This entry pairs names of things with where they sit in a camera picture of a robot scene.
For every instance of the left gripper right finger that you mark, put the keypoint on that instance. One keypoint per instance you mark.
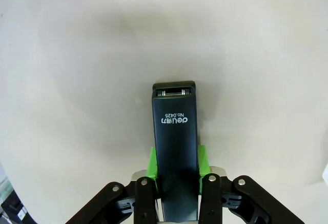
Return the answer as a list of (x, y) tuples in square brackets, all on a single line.
[(230, 203)]

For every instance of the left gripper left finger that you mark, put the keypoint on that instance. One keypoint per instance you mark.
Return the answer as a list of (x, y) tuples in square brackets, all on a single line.
[(128, 203)]

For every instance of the black stapler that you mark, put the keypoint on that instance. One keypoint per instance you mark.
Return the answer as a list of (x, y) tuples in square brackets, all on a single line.
[(176, 144)]

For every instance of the black box with label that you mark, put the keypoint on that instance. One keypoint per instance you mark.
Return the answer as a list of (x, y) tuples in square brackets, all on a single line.
[(12, 206)]

